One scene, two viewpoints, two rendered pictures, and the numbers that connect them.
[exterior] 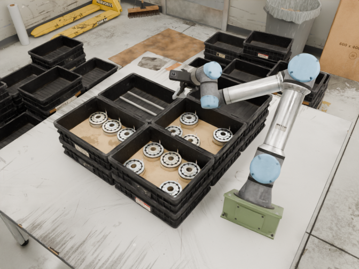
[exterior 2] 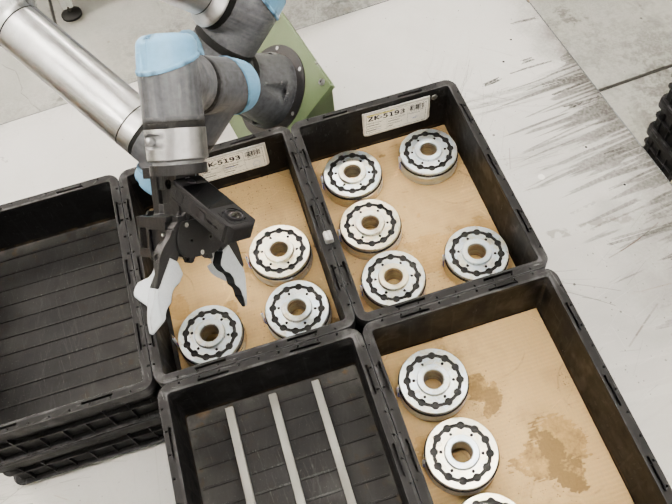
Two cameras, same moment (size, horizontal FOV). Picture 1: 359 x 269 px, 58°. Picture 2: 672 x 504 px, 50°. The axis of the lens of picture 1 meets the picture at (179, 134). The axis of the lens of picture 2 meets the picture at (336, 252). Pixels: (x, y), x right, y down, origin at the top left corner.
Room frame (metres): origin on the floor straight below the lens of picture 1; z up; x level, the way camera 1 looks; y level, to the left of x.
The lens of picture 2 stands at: (1.59, 0.45, 1.88)
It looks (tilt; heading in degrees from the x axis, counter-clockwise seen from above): 59 degrees down; 223
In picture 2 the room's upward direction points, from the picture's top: 9 degrees counter-clockwise
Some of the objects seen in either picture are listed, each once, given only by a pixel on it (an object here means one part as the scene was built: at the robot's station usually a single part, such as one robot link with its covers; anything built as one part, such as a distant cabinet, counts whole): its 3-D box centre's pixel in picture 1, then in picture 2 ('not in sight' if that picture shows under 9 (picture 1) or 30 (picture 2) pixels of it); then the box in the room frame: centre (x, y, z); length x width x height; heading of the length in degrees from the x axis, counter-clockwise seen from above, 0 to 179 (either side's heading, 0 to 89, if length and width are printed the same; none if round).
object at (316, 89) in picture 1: (290, 97); not in sight; (2.22, -0.93, 0.37); 0.40 x 0.30 x 0.45; 56
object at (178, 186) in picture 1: (170, 189); (428, 151); (0.89, 0.04, 0.86); 0.10 x 0.10 x 0.01
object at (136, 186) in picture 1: (161, 166); (409, 210); (1.01, 0.08, 0.87); 0.40 x 0.30 x 0.11; 53
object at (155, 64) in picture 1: (151, 62); not in sight; (2.22, 0.22, 0.71); 0.22 x 0.19 x 0.01; 56
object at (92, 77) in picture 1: (93, 87); not in sight; (2.46, 0.78, 0.31); 0.40 x 0.30 x 0.34; 146
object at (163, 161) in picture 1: (171, 159); (370, 224); (1.07, 0.04, 0.86); 0.10 x 0.10 x 0.01
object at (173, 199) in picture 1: (161, 159); (410, 193); (1.01, 0.08, 0.92); 0.40 x 0.30 x 0.02; 53
